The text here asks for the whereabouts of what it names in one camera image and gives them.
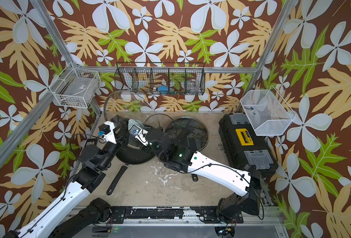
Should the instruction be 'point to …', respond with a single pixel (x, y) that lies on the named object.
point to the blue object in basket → (163, 89)
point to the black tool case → (244, 150)
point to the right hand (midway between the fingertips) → (145, 129)
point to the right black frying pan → (193, 175)
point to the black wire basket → (160, 78)
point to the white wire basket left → (75, 87)
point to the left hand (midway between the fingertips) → (126, 124)
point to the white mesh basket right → (268, 114)
